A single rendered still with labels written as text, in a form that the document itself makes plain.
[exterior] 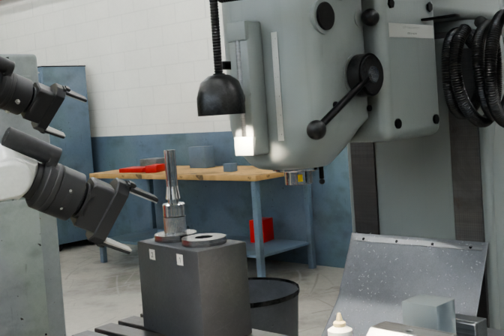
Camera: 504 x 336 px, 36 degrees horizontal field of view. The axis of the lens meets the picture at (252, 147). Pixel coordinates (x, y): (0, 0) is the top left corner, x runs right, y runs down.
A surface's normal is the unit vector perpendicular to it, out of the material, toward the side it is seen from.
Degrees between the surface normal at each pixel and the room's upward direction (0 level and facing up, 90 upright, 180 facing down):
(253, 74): 90
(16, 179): 104
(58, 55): 90
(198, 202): 90
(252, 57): 90
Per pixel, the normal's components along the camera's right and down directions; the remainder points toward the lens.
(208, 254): 0.64, 0.00
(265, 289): -0.39, 0.01
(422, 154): -0.67, 0.08
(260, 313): 0.27, 0.10
